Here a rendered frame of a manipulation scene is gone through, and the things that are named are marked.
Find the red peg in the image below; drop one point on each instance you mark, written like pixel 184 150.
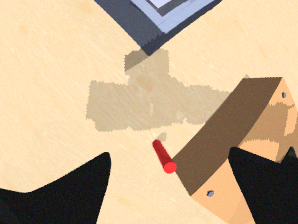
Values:
pixel 164 157

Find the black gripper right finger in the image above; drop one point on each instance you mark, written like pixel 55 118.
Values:
pixel 270 189

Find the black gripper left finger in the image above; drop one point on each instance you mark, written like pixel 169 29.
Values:
pixel 76 198

